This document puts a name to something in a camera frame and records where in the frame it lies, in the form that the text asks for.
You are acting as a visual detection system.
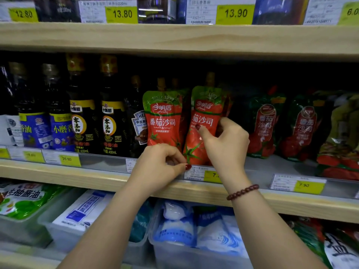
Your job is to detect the person's right hand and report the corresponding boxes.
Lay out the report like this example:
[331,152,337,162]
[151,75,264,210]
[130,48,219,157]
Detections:
[196,118,252,194]

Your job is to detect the person's left hand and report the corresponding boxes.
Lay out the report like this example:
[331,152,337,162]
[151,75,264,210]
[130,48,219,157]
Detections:
[128,143,192,191]

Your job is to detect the red tomato ketchup pouch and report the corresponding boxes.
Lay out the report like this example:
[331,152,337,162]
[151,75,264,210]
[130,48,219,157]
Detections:
[183,86,232,166]
[142,91,188,152]

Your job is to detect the person's right forearm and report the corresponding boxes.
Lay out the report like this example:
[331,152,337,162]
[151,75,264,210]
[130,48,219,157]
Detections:
[228,185,329,269]

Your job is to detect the person's left forearm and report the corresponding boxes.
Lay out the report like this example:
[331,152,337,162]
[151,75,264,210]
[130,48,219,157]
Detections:
[56,179,169,269]

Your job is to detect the green red ketchup pouch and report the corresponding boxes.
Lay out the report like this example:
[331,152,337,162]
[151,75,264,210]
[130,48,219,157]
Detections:
[280,95,326,162]
[246,94,287,160]

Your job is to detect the black pepper sauce bottle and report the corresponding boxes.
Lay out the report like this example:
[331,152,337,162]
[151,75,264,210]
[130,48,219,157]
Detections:
[126,75,149,159]

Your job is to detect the teal bag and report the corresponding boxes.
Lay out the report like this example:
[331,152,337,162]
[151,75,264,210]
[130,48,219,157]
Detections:
[130,200,154,243]

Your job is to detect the dark bottle yellow round label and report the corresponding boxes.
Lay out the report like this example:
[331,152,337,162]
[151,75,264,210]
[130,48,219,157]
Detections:
[66,53,99,155]
[99,54,130,158]

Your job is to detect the clear plastic bin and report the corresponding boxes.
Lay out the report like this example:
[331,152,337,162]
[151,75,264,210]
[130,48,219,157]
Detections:
[148,199,253,269]
[0,187,85,249]
[38,189,154,267]

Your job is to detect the wooden shelf board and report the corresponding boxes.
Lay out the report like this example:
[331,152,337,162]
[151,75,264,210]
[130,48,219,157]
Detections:
[0,158,359,224]
[0,22,359,62]
[0,249,63,269]

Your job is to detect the white salt bag blue print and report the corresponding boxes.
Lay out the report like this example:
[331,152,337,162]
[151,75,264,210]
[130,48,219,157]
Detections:
[52,189,114,232]

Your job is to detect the blue label sesame oil bottle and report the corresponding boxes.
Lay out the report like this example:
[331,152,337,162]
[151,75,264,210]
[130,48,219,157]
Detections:
[42,64,76,152]
[8,62,54,150]

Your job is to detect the yellow green sauce pouch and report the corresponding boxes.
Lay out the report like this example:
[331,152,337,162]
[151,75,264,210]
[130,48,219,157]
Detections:
[316,94,359,181]

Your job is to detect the dark glass bottle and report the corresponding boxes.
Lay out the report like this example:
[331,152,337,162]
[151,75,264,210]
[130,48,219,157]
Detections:
[137,0,178,24]
[36,0,82,23]

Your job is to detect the green red seasoning pouch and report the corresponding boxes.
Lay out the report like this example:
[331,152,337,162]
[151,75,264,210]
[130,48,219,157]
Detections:
[286,218,332,268]

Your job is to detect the blue package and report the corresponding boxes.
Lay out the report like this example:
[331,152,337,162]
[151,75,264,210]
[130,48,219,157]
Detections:
[252,0,310,25]

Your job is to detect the green white soy sauce pouch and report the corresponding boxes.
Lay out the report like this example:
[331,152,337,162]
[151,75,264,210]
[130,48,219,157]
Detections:
[0,180,65,221]

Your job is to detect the dark bottle white label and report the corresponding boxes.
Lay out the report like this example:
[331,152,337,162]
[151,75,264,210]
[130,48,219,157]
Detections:
[0,66,24,148]

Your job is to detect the white bag black print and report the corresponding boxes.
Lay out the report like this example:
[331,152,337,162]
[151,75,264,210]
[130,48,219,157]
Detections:
[323,232,359,269]

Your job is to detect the dark red bead bracelet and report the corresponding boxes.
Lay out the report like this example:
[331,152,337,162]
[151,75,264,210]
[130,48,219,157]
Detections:
[226,184,260,201]

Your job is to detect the clear plastic price rail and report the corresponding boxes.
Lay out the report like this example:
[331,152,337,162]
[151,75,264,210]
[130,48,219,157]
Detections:
[0,146,359,200]

